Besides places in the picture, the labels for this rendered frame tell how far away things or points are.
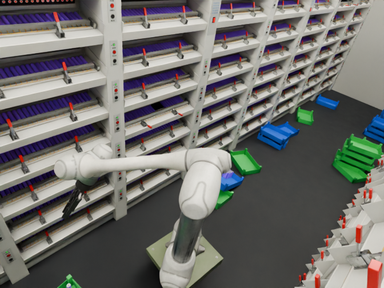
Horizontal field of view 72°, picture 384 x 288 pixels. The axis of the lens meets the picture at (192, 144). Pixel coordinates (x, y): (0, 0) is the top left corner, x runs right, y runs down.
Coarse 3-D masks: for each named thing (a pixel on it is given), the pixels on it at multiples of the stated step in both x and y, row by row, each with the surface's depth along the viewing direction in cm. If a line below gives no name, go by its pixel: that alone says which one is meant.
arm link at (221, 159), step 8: (192, 152) 110; (200, 152) 109; (208, 152) 108; (216, 152) 107; (224, 152) 107; (192, 160) 107; (200, 160) 103; (208, 160) 102; (216, 160) 104; (224, 160) 105; (224, 168) 105
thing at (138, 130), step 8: (184, 96) 201; (152, 104) 187; (192, 104) 198; (128, 112) 175; (184, 112) 192; (192, 112) 201; (152, 120) 177; (160, 120) 179; (168, 120) 184; (136, 128) 168; (144, 128) 170; (152, 128) 177; (128, 136) 164
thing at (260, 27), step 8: (264, 0) 203; (272, 0) 199; (272, 16) 210; (248, 24) 219; (256, 24) 215; (264, 24) 210; (264, 32) 214; (264, 40) 220; (256, 48) 222; (264, 48) 227; (256, 56) 225; (256, 64) 231; (248, 72) 236; (256, 72) 238; (248, 80) 239; (248, 88) 243; (240, 96) 251; (240, 112) 258; (240, 120) 266; (240, 128) 275; (232, 144) 282
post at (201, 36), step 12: (204, 0) 158; (192, 36) 175; (204, 36) 168; (204, 60) 178; (204, 84) 192; (192, 96) 195; (204, 96) 199; (192, 120) 205; (192, 132) 213; (192, 144) 223
